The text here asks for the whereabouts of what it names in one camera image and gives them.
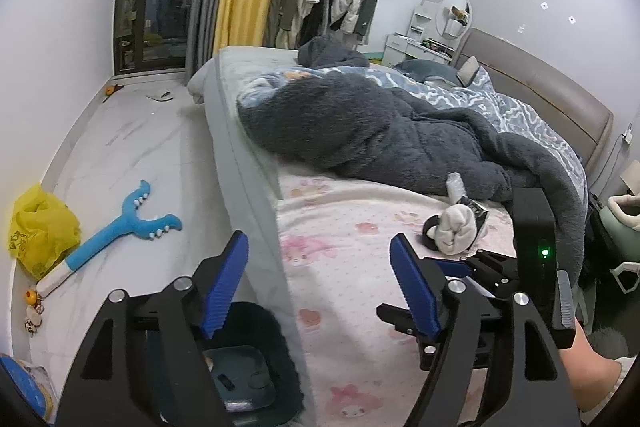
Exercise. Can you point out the blue snack bag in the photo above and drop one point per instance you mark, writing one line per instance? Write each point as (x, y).
(27, 396)

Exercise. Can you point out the beige upholstered headboard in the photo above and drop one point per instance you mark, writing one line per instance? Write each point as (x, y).
(582, 121)

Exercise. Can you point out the blue white patterned duvet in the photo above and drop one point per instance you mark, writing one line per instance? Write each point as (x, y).
(504, 113)

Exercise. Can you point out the blue plush slingshot toy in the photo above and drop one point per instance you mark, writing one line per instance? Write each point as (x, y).
(128, 222)

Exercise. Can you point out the white slipper on floor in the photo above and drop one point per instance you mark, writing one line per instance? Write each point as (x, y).
(165, 96)

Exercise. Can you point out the person's right hand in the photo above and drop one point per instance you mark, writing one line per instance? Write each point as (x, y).
(592, 377)

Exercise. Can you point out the dark teal trash bin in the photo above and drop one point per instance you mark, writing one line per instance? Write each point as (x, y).
(254, 381)

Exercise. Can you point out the white sock pair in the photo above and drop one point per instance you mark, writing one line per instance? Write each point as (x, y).
(457, 228)

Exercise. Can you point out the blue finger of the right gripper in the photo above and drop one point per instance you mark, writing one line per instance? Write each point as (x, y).
(449, 268)

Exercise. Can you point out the pink cartoon print blanket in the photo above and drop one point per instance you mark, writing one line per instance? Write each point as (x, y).
(334, 237)

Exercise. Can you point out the yellow plastic bag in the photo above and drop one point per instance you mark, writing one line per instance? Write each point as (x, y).
(42, 231)

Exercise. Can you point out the bubble wrap roll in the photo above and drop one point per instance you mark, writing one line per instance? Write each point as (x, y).
(455, 188)

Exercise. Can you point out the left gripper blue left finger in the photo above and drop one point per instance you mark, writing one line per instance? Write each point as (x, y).
(228, 270)

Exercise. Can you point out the white dressing table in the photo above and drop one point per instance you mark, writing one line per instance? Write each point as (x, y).
(419, 40)

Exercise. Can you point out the dark grey fleece blanket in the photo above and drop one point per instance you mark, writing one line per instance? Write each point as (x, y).
(342, 121)

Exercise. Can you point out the small duck keychain toys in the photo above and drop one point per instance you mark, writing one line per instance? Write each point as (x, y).
(34, 311)

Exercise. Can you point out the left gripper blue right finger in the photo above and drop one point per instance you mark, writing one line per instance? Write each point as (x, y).
(420, 281)

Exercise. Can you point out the orange toy on floor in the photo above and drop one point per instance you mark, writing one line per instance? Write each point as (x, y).
(112, 89)

